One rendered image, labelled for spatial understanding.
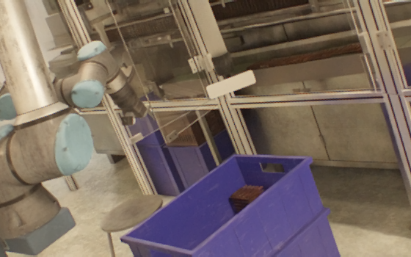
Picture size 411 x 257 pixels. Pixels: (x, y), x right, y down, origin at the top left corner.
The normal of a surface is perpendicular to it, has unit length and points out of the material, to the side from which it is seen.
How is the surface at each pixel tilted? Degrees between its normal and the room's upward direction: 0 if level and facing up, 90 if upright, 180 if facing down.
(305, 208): 90
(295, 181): 90
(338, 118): 90
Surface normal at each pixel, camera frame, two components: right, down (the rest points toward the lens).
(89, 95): 0.00, 0.69
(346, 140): -0.69, 0.45
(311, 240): 0.65, -0.01
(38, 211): 0.49, -0.32
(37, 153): -0.29, 0.22
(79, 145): 0.93, -0.16
